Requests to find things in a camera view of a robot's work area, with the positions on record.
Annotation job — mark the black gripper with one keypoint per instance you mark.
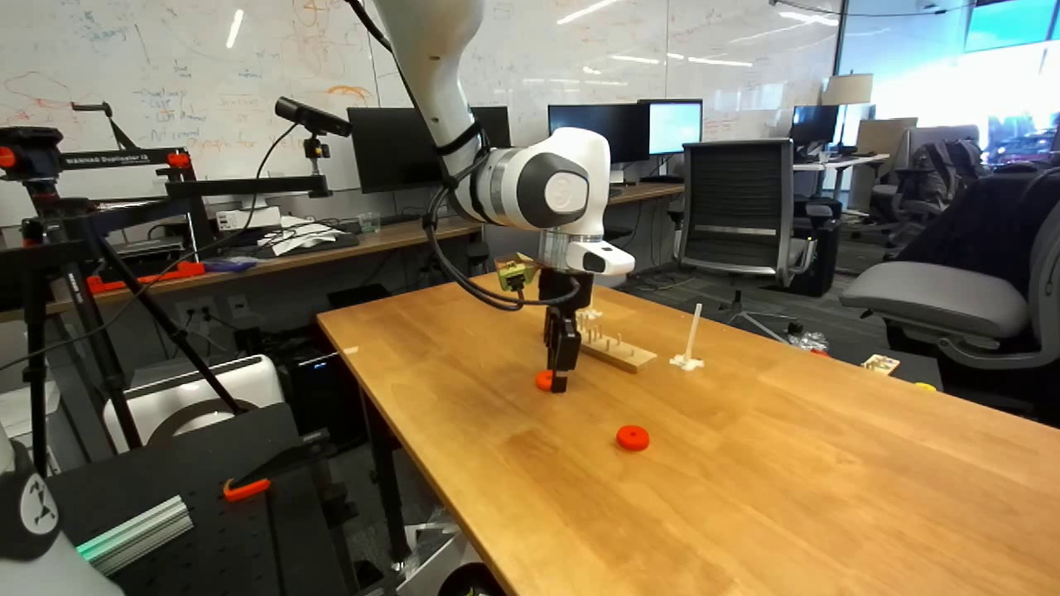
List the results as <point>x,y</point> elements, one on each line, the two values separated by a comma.
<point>563,303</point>

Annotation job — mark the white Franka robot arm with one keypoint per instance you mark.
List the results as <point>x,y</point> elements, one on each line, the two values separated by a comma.
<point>441,67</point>

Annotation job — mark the wooden peg board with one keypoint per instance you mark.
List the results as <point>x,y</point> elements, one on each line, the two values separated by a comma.
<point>619,351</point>

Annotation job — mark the clear plastic rod stand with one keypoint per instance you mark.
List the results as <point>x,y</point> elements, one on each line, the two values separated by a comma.
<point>688,359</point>
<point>593,316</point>

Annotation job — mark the black table leg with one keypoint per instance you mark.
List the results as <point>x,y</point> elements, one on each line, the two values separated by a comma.
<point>385,484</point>

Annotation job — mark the long wooden desk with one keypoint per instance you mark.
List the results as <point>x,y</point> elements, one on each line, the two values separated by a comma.
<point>366,237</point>

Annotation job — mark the black mesh office chair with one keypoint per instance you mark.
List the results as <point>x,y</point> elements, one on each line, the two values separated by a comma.
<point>734,201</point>

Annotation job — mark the lit computer monitor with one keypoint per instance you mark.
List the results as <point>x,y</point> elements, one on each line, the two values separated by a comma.
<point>672,128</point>

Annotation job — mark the large black computer monitor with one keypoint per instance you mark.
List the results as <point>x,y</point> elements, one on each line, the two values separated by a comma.
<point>385,150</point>

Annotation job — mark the white papers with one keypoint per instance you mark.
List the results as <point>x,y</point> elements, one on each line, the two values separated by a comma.
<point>293,237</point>

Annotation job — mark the cream block strip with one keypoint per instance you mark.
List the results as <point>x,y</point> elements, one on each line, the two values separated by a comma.
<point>880,362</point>

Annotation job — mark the purple flat item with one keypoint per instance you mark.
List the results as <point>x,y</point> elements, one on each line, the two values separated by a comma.
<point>234,261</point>

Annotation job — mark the small yellow block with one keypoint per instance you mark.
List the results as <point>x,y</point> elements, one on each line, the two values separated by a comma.
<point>921,384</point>

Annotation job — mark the white robot controller box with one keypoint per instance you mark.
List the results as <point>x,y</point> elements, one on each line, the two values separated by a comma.
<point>194,399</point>

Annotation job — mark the grey office chair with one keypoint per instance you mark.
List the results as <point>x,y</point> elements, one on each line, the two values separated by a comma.
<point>940,300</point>

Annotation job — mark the black equipment case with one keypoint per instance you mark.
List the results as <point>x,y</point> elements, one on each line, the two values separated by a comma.
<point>219,542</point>

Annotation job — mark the beige lamp shade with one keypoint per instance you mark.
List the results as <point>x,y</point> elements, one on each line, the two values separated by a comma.
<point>849,87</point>

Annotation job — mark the dark background office chair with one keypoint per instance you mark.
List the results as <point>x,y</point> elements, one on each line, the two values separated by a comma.
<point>930,176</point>

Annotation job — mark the red tool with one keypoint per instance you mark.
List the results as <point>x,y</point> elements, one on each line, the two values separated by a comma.
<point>145,276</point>

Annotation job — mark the silver metal tube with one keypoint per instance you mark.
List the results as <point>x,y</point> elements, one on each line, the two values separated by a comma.
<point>134,535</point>

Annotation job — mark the black cap with logo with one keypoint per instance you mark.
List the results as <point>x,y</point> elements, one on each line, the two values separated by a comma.
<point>29,514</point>

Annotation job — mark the black stereo camera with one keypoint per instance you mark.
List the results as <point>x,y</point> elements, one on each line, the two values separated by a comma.
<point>314,118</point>

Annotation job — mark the black camera tripod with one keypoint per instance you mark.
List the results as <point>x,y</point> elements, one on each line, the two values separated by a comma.
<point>110,161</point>

